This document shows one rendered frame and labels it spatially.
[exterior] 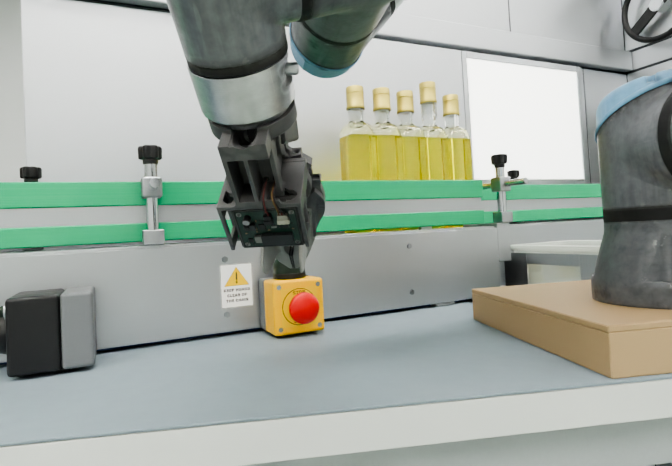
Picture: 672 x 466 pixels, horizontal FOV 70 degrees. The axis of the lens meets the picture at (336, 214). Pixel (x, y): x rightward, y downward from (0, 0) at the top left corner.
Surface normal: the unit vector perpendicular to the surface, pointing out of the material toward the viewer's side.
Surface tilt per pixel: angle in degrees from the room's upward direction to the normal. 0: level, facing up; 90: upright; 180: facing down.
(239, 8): 132
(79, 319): 90
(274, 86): 116
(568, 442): 90
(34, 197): 90
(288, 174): 45
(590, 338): 90
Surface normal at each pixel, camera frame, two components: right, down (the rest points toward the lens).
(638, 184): -0.83, 0.03
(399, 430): 0.13, -0.04
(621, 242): -0.93, -0.25
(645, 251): -0.77, -0.28
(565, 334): -0.99, 0.05
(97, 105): 0.42, -0.05
